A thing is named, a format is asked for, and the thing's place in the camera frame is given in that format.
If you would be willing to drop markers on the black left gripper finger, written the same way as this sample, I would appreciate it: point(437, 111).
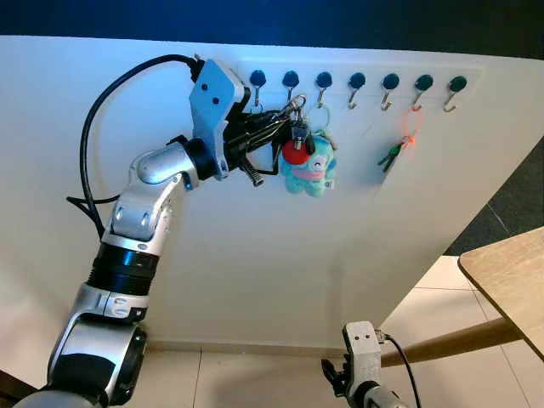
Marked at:
point(272, 126)
point(267, 153)

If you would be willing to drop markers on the key bunch with red tag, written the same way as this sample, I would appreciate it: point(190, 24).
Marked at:
point(295, 154)

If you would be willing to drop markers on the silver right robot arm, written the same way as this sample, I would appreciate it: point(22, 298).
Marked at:
point(378, 399)

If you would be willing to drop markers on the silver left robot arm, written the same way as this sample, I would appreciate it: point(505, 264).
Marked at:
point(136, 217)

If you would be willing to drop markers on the navy knob metal hook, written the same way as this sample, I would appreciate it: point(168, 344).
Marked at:
point(357, 81)
point(291, 78)
point(257, 78)
point(390, 82)
point(457, 84)
point(324, 79)
point(423, 82)

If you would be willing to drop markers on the white hook board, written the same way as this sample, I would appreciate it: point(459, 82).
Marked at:
point(255, 255)

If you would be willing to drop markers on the green keys on orange loop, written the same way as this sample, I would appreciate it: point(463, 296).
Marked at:
point(406, 143)

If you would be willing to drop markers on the light wooden table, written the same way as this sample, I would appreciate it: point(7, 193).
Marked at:
point(510, 272)

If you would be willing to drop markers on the dark floor mat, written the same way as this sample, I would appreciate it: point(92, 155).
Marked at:
point(510, 212)

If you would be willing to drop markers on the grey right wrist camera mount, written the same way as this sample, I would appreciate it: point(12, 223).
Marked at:
point(364, 348)

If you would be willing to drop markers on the white hook rail plate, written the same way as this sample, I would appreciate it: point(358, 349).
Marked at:
point(340, 70)

